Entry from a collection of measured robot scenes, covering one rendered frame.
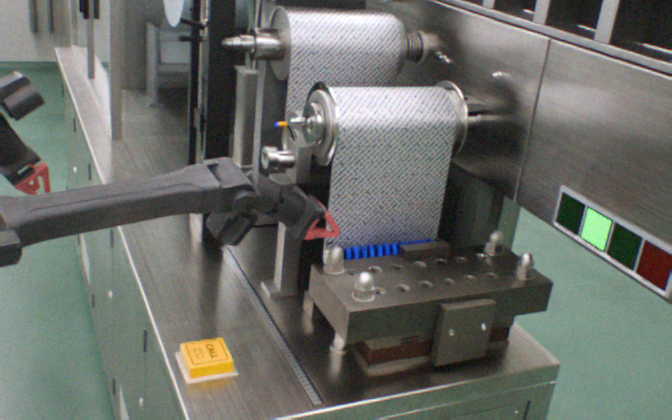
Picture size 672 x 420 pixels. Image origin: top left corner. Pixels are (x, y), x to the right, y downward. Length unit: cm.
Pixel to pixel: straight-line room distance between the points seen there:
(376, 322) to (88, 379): 169
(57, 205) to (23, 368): 183
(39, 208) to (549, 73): 82
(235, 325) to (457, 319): 39
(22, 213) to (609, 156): 84
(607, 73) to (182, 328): 81
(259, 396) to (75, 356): 173
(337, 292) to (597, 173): 45
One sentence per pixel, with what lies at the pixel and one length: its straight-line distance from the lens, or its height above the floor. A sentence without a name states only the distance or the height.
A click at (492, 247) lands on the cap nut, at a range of 140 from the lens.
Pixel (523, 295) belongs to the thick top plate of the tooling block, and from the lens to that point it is 132.
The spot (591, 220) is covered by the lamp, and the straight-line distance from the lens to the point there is 121.
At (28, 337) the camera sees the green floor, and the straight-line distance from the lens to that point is 297.
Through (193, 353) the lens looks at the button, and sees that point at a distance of 121.
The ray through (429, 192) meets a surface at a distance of 136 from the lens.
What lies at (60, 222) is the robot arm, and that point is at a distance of 103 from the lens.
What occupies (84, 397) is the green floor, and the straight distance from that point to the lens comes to 265.
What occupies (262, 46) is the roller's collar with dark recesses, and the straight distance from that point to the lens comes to 144.
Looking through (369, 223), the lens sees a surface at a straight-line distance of 133.
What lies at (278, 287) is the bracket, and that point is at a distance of 142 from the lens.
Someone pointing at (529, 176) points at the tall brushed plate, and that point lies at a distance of 132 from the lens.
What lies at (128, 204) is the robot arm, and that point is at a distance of 105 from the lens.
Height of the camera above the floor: 162
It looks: 22 degrees down
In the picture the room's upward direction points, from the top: 6 degrees clockwise
